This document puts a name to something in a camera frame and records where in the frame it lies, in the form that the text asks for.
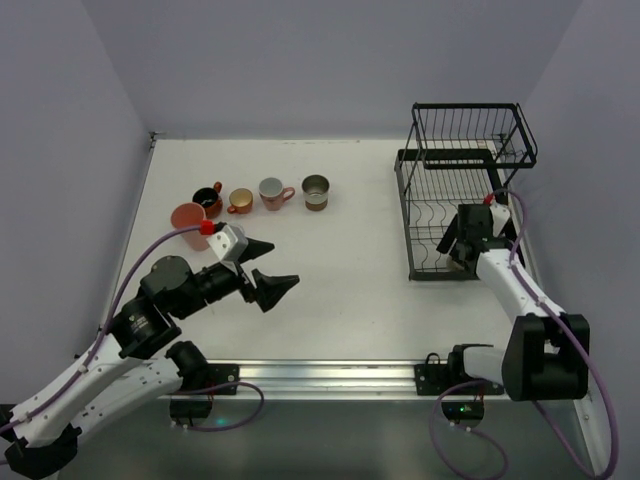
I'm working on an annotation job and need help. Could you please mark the orange glazed mug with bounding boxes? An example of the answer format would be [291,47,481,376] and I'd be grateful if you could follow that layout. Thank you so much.
[227,188,254,215]

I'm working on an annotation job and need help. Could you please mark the peach floral mug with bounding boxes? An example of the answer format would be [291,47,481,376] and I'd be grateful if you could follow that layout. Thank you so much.
[258,177,296,211]

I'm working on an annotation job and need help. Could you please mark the dark red black mug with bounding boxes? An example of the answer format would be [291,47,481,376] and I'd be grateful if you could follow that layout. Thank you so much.
[192,182,223,219]

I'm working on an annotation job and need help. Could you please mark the tall pink plastic cup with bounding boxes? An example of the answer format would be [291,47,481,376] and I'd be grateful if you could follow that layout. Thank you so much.
[170,202,209,252]

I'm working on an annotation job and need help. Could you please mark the brown white ceramic cup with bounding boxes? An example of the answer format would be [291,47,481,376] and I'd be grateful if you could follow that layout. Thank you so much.
[301,174,330,211]

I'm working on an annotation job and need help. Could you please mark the speckled beige small cup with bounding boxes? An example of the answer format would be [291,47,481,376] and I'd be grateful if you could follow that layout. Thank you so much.
[446,256,466,272]

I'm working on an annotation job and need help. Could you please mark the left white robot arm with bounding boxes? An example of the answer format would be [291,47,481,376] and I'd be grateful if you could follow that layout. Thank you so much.
[1,234,300,479]

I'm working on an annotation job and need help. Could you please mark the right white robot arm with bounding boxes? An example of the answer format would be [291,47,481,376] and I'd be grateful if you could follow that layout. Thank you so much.
[438,203,590,401]

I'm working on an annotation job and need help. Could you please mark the left black controller box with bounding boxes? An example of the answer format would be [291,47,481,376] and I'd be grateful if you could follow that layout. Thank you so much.
[169,399,213,427]

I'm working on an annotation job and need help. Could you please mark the black controller box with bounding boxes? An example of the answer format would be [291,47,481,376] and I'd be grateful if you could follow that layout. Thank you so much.
[441,400,485,428]
[169,399,213,427]

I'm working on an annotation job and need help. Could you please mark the right black controller box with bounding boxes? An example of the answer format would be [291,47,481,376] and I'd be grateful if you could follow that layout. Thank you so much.
[441,400,485,428]

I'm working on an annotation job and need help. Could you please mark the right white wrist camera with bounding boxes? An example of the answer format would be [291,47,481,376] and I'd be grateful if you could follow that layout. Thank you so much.
[483,193,511,238]

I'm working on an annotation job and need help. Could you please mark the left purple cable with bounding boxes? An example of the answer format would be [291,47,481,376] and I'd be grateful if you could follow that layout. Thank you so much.
[0,222,265,439]

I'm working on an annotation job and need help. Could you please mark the black wire dish rack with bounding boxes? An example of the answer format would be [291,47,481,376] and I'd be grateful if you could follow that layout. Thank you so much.
[394,102,538,281]

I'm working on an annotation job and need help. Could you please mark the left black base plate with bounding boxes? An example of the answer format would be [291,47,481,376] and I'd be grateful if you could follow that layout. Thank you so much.
[177,363,240,396]

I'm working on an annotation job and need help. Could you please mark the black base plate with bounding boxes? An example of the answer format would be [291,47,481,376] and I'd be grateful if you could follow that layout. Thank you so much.
[413,352,505,396]
[177,363,240,396]

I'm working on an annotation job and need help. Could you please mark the aluminium mounting rail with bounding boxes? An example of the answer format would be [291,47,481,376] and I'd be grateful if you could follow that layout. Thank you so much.
[149,357,586,400]

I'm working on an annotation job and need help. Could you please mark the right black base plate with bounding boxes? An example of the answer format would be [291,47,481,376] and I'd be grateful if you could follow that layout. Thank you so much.
[413,352,505,396]

